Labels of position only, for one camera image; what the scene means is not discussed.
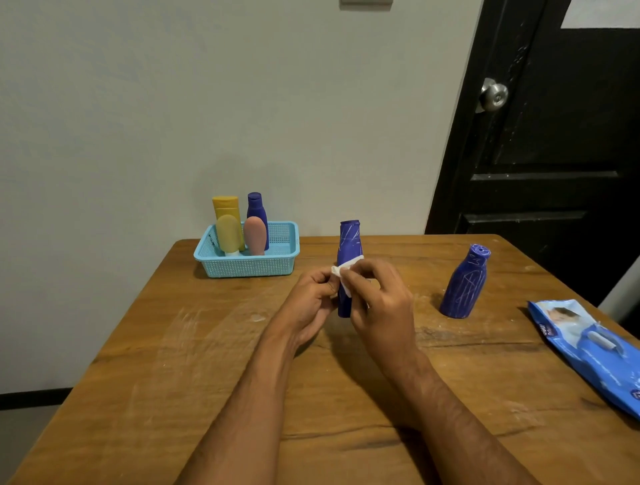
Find person's right forearm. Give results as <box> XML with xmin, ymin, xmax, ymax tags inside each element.
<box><xmin>377</xmin><ymin>349</ymin><xmax>542</xmax><ymax>485</ymax></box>

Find purple capped bottle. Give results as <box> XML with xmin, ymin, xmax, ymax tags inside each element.
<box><xmin>246</xmin><ymin>192</ymin><xmax>270</xmax><ymax>251</ymax></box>

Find short blue uncapped bottle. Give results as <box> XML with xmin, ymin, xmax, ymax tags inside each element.
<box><xmin>439</xmin><ymin>244</ymin><xmax>492</xmax><ymax>319</ymax></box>

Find light blue plastic basket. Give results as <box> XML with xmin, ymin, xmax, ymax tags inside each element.
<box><xmin>193</xmin><ymin>221</ymin><xmax>301</xmax><ymax>279</ymax></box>

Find blue wet wipes packet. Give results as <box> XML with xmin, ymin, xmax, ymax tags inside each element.
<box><xmin>527</xmin><ymin>299</ymin><xmax>640</xmax><ymax>420</ymax></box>

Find person's left hand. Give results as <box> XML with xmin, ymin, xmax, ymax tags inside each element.
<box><xmin>272</xmin><ymin>267</ymin><xmax>342</xmax><ymax>350</ymax></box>

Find white wet wipe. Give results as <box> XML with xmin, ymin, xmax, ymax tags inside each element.
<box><xmin>331</xmin><ymin>255</ymin><xmax>366</xmax><ymax>298</ymax></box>

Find tall blue plastic bottle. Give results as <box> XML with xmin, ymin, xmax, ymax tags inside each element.
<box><xmin>336</xmin><ymin>220</ymin><xmax>365</xmax><ymax>319</ymax></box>

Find silver door knob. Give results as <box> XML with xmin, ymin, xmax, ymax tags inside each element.
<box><xmin>475</xmin><ymin>77</ymin><xmax>510</xmax><ymax>114</ymax></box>

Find pink tube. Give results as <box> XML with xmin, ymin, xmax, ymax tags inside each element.
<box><xmin>243</xmin><ymin>216</ymin><xmax>268</xmax><ymax>256</ymax></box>

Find pale yellow tube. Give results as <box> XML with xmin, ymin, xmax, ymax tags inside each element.
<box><xmin>216</xmin><ymin>215</ymin><xmax>244</xmax><ymax>257</ymax></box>

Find black door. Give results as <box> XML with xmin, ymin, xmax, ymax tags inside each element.
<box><xmin>425</xmin><ymin>0</ymin><xmax>640</xmax><ymax>325</ymax></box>

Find black baseboard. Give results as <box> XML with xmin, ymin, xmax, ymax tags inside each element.
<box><xmin>0</xmin><ymin>387</ymin><xmax>74</xmax><ymax>411</ymax></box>

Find person's left forearm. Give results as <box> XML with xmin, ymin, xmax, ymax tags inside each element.
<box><xmin>175</xmin><ymin>322</ymin><xmax>303</xmax><ymax>485</ymax></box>

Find yellow capped bottle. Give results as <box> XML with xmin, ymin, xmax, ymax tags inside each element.
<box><xmin>212</xmin><ymin>195</ymin><xmax>246</xmax><ymax>252</ymax></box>

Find person's right hand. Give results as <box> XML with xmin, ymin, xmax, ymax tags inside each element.
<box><xmin>342</xmin><ymin>259</ymin><xmax>424</xmax><ymax>374</ymax></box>

